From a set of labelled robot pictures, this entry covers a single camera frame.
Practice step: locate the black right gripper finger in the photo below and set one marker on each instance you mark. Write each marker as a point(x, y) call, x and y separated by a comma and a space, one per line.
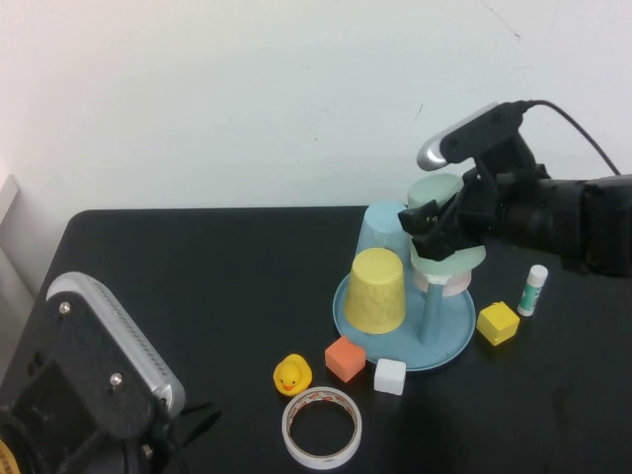
point(437, 244)
point(427, 214)

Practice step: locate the green plastic cup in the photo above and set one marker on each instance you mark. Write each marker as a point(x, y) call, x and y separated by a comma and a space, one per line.
point(429, 190)

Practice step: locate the green white glue stick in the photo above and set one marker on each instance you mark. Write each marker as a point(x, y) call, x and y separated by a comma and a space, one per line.
point(532, 296)

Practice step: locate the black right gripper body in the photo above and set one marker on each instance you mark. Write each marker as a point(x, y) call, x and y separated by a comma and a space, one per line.
point(498, 192)

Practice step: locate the yellow plastic cup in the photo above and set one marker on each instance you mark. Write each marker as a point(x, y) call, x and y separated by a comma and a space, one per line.
point(375, 296)

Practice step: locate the white tape roll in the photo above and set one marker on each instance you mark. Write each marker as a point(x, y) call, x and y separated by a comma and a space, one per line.
point(289, 434)

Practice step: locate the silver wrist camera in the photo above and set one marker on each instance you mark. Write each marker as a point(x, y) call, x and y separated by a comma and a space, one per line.
point(118, 340)
point(469, 131)

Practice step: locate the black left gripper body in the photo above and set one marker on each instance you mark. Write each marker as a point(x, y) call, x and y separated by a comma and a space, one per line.
point(74, 444)

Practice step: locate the white cube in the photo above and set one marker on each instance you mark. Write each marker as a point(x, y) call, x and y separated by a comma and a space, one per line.
point(390, 377)

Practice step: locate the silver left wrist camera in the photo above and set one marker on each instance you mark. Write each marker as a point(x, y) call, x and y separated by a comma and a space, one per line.
point(118, 340)

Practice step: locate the orange cube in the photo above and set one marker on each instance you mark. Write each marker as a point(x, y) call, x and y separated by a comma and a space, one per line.
point(343, 360)

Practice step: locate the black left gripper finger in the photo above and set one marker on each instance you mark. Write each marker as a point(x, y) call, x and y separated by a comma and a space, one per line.
point(195, 409)
point(197, 427)

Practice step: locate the light blue plastic cup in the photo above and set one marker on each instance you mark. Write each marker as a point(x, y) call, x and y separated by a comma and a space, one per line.
point(380, 227)

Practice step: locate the yellow rubber duck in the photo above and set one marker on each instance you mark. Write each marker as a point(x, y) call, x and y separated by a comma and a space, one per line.
point(292, 377)

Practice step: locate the yellow cube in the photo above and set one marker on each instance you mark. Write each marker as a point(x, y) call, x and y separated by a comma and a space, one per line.
point(497, 326)

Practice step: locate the pink plastic cup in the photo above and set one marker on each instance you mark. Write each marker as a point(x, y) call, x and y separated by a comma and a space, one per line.
point(456, 286)

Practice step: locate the blue cup stand with posts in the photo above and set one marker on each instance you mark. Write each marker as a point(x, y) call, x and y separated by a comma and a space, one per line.
point(444, 345)

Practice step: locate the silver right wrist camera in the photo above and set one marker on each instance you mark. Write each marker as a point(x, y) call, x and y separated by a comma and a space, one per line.
point(469, 131)

